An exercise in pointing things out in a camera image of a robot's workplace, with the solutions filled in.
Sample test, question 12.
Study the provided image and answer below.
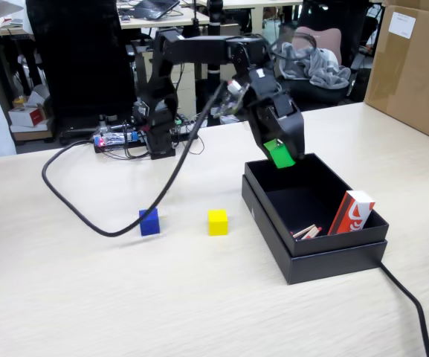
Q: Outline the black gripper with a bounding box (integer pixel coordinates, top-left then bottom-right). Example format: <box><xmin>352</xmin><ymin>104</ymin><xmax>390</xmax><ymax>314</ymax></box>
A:
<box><xmin>244</xmin><ymin>68</ymin><xmax>306</xmax><ymax>161</ymax></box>

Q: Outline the green wooden cube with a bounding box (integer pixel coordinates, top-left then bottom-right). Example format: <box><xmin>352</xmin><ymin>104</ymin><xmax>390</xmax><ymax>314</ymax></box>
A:
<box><xmin>263</xmin><ymin>138</ymin><xmax>297</xmax><ymax>170</ymax></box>

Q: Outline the yellow wooden cube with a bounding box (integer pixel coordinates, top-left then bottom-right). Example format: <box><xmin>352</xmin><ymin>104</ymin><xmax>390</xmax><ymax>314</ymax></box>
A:
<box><xmin>207</xmin><ymin>209</ymin><xmax>229</xmax><ymax>237</ymax></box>

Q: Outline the blue wooden cube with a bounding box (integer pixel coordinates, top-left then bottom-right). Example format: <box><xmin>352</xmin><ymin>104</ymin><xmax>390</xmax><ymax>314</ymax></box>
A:
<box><xmin>138</xmin><ymin>207</ymin><xmax>162</xmax><ymax>237</ymax></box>

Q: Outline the black cardboard box tray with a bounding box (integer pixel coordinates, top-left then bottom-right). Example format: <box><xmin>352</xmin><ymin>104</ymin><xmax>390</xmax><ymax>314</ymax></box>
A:
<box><xmin>244</xmin><ymin>152</ymin><xmax>390</xmax><ymax>258</ymax></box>

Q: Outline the grey blanket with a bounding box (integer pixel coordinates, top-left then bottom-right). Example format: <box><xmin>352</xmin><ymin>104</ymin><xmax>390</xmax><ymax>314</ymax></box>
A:
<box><xmin>279</xmin><ymin>46</ymin><xmax>352</xmax><ymax>100</ymax></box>

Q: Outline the power strip with plugs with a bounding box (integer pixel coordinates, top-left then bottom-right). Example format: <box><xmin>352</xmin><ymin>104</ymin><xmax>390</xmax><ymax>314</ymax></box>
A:
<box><xmin>172</xmin><ymin>118</ymin><xmax>202</xmax><ymax>141</ymax></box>

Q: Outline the pink office chair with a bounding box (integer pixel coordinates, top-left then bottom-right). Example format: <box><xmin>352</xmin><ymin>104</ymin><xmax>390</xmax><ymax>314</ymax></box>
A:
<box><xmin>276</xmin><ymin>25</ymin><xmax>362</xmax><ymax>106</ymax></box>

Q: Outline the black vertical pole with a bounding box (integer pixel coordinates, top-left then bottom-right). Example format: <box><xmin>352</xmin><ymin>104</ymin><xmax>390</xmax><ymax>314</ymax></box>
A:
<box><xmin>205</xmin><ymin>0</ymin><xmax>225</xmax><ymax>77</ymax></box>

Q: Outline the red white matchbox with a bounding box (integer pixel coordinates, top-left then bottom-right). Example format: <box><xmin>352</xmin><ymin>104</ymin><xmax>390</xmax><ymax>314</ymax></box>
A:
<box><xmin>327</xmin><ymin>190</ymin><xmax>376</xmax><ymax>236</ymax></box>

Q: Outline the black open box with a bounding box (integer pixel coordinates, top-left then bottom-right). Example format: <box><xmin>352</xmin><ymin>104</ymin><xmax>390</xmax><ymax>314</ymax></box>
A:
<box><xmin>241</xmin><ymin>174</ymin><xmax>388</xmax><ymax>286</ymax></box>

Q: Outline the large brown cardboard box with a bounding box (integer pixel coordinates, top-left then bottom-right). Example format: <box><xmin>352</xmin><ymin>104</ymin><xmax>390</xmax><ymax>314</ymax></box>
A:
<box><xmin>363</xmin><ymin>0</ymin><xmax>429</xmax><ymax>148</ymax></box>

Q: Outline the controller board with red light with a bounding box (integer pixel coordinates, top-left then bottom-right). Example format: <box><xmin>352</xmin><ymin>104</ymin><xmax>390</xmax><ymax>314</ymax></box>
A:
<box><xmin>93</xmin><ymin>126</ymin><xmax>141</xmax><ymax>150</ymax></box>

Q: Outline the black laptop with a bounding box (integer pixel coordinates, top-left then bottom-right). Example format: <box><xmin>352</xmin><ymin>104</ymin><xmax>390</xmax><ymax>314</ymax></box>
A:
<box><xmin>132</xmin><ymin>0</ymin><xmax>181</xmax><ymax>21</ymax></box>

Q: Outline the small white red box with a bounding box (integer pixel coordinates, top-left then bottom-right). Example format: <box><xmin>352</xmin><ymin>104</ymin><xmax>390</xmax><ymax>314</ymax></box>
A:
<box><xmin>8</xmin><ymin>106</ymin><xmax>50</xmax><ymax>131</ymax></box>

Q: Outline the thick black camera cable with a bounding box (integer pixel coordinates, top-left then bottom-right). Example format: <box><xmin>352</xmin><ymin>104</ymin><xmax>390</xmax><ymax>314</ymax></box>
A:
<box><xmin>42</xmin><ymin>81</ymin><xmax>233</xmax><ymax>237</ymax></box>

